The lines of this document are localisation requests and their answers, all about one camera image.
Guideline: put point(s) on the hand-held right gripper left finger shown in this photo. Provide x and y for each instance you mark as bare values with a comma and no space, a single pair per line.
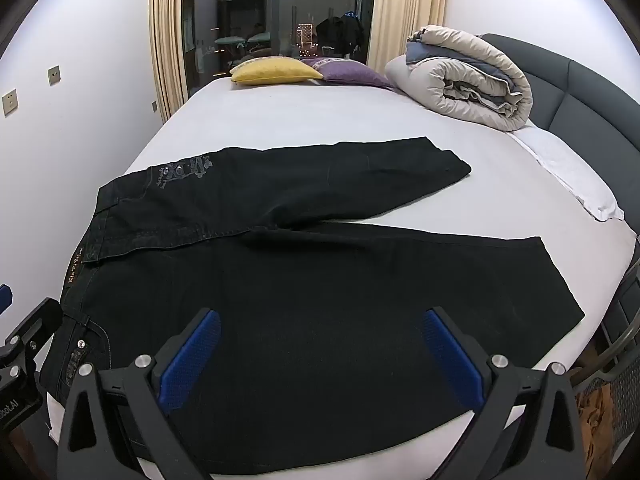
192,360

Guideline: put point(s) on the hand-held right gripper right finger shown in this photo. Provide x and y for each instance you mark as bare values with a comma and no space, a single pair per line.
450,360

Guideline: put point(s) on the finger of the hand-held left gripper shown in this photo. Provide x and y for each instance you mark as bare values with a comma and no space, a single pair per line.
42,317
4,300

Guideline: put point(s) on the dark hanging clothes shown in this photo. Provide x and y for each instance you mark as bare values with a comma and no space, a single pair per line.
340,32

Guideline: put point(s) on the rolled beige grey duvet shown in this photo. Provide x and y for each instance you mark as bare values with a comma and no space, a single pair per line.
470,70

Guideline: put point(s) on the purple cushion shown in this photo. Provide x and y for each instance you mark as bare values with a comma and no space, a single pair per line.
350,74

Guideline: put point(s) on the black denim pants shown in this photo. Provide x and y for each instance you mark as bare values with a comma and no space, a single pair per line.
310,285

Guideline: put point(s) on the yellow cushion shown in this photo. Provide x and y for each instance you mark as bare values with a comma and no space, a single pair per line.
272,71

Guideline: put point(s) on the white bed mattress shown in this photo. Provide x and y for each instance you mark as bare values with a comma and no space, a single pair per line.
325,115

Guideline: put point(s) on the white pillow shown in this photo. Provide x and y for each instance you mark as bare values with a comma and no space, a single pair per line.
575,170

